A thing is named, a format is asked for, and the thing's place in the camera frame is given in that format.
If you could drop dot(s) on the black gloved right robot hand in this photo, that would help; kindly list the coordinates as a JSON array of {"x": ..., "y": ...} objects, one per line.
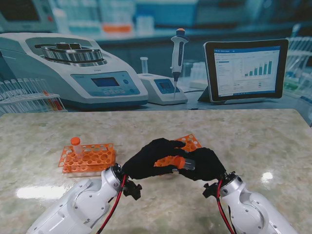
[{"x": 209, "y": 165}]

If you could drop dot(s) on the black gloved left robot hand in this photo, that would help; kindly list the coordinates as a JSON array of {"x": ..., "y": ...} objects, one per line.
[{"x": 141, "y": 165}]

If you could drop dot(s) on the clear plastic test tube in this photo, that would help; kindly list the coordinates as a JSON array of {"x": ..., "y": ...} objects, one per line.
[
  {"x": 78, "y": 151},
  {"x": 190, "y": 164}
]

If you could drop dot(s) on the orange screw cap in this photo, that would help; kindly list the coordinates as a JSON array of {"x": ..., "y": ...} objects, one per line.
[
  {"x": 180, "y": 162},
  {"x": 75, "y": 141}
]

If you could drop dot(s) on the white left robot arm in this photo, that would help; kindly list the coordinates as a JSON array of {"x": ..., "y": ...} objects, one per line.
[{"x": 78, "y": 209}]

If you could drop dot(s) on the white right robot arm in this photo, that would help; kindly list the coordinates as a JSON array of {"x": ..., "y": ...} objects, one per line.
[{"x": 251, "y": 212}]

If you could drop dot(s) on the orange test tube rack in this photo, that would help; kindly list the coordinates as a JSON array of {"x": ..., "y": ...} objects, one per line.
[
  {"x": 97, "y": 156},
  {"x": 189, "y": 142}
]

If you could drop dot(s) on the printed laboratory backdrop poster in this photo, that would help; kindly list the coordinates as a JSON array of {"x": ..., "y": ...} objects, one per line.
[{"x": 156, "y": 48}]

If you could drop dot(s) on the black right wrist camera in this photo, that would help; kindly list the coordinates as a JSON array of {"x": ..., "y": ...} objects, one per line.
[{"x": 210, "y": 190}]

